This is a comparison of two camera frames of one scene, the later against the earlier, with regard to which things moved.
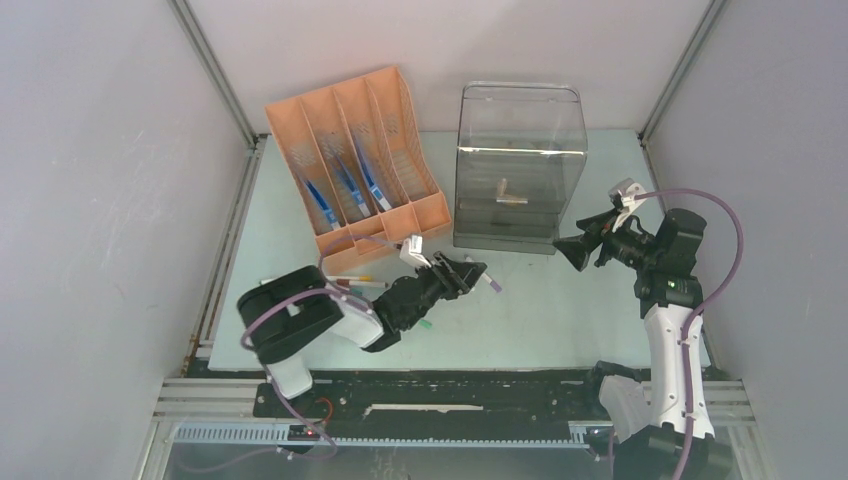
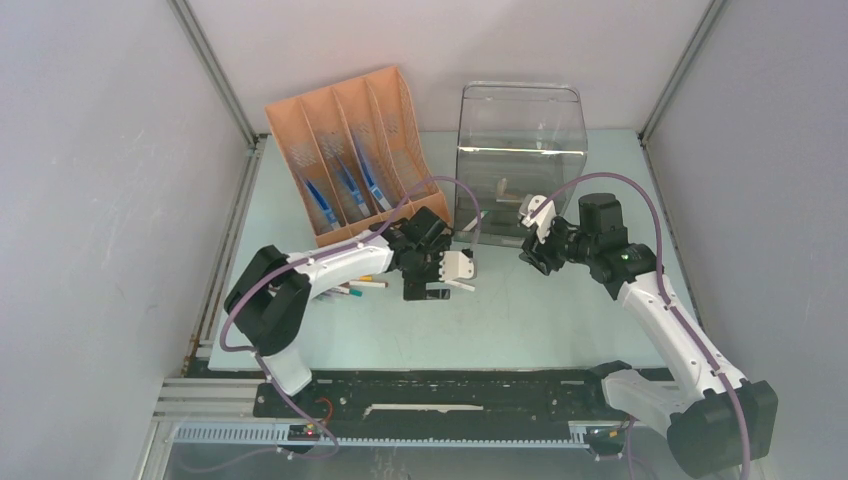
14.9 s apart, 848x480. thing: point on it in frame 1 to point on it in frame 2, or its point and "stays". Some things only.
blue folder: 356,195 stays
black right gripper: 578,248 to 538,254
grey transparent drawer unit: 521,148 stays
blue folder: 329,213 stays
